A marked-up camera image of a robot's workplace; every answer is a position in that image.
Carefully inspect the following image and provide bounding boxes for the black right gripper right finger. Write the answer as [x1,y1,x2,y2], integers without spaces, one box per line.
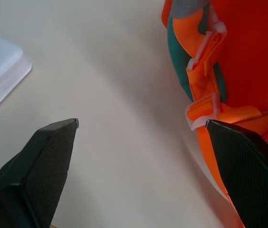
[205,119,268,228]

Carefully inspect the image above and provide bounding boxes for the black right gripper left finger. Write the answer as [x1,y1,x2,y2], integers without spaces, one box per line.
[0,118,79,228]

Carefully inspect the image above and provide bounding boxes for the orange and teal backpack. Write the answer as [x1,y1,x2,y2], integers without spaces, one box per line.
[161,0,268,228]

